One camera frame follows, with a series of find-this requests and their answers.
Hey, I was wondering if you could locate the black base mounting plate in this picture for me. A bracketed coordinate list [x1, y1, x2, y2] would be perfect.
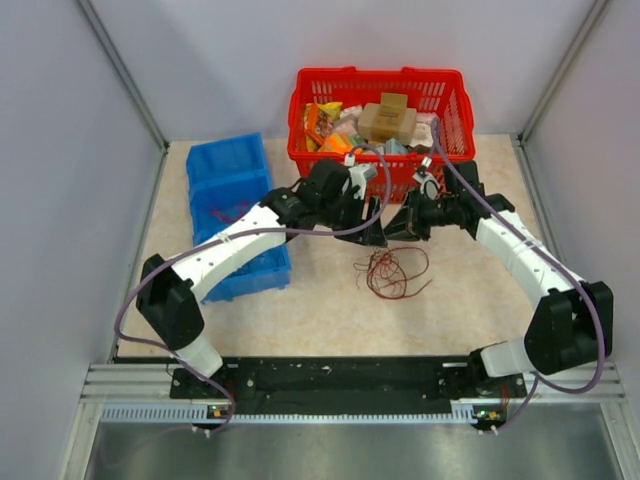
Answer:
[170, 356, 526, 415]

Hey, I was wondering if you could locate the brown cardboard box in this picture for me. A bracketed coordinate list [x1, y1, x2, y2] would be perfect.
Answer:
[357, 92, 417, 144]

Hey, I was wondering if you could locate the orange sponge daddy box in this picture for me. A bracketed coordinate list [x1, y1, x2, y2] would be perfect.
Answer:
[318, 133, 353, 154]

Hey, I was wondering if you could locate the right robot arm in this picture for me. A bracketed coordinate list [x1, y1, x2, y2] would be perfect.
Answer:
[384, 158, 614, 396]

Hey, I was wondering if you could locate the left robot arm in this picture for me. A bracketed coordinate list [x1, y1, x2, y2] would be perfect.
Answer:
[136, 159, 385, 397]

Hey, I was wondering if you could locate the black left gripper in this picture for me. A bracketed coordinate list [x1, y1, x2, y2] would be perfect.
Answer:
[316, 189, 385, 247]

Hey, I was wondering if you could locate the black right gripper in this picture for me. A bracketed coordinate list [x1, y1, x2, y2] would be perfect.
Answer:
[382, 187, 458, 242]

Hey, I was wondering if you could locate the red plastic shopping basket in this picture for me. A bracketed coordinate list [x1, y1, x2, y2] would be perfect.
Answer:
[287, 67, 476, 203]

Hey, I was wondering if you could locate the grey slotted cable duct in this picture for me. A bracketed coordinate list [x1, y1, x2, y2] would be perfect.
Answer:
[99, 402, 506, 426]

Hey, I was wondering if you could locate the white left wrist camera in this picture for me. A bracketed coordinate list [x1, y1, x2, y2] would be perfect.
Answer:
[343, 154, 377, 200]

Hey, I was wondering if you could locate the grey aluminium frame rail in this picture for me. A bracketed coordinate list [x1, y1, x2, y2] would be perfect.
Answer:
[524, 133, 637, 397]

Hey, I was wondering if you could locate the blue plastic compartment bin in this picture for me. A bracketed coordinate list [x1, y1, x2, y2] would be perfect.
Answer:
[186, 133, 291, 302]

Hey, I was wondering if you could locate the teal sponge package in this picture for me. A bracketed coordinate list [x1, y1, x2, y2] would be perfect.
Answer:
[384, 138, 408, 155]

